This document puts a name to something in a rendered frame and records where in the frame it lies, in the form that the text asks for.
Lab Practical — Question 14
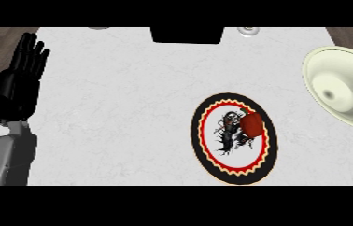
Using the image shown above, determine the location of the small white round knob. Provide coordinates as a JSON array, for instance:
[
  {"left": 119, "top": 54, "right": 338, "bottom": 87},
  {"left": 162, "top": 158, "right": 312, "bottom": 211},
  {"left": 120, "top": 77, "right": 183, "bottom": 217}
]
[{"left": 236, "top": 26, "right": 259, "bottom": 37}]

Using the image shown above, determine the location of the black box appliance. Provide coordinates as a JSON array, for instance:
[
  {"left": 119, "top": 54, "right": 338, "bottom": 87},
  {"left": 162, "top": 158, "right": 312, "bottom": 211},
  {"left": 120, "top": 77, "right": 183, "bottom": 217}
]
[{"left": 149, "top": 26, "right": 225, "bottom": 45}]

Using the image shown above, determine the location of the red bell pepper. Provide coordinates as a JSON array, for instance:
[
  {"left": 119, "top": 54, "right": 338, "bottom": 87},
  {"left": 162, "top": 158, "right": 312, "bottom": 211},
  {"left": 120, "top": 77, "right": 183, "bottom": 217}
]
[{"left": 239, "top": 107, "right": 264, "bottom": 139}]

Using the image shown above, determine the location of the cream bowl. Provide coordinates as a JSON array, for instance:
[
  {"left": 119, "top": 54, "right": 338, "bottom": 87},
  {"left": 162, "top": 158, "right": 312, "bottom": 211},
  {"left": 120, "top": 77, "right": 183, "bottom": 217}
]
[{"left": 301, "top": 46, "right": 353, "bottom": 127}]

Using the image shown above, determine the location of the black red patterned plate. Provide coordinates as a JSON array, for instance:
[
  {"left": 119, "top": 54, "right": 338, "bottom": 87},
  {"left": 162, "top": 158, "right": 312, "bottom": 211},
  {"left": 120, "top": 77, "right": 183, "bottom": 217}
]
[{"left": 188, "top": 92, "right": 280, "bottom": 186}]

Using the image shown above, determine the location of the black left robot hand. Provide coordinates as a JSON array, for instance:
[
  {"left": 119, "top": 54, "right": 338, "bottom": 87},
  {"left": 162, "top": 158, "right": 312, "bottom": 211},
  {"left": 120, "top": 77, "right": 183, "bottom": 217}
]
[{"left": 0, "top": 32, "right": 51, "bottom": 127}]

